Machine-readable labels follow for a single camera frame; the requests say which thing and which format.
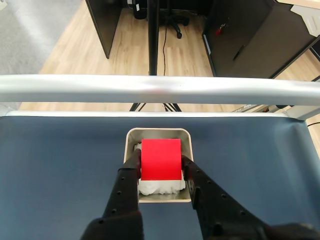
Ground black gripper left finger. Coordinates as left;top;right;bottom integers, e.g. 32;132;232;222
81;148;145;240

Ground beige square box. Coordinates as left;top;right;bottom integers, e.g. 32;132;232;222
123;127;193;204

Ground red key tag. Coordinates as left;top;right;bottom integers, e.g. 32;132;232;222
215;23;227;36

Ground silver metal table frame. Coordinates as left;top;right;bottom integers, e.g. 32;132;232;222
0;74;320;123

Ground red cube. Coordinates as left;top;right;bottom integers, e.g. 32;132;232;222
140;138;183;181

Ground white crumpled paper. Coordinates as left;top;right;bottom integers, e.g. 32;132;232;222
134;142;187;196

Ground dark desk partition panel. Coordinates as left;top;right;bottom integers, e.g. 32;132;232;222
84;0;124;60

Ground black tripod stand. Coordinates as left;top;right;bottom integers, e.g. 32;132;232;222
129;0;183;113

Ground black waste bin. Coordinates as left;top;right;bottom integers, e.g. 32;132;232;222
131;0;149;20

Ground dark grey cabinet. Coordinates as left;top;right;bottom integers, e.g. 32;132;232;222
201;0;320;80

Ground black floor cable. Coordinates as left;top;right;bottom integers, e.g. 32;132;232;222
161;24;168;76

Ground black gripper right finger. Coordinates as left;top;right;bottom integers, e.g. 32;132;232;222
181;154;270;240

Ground grey-blue table mat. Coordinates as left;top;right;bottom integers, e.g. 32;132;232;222
0;114;320;240

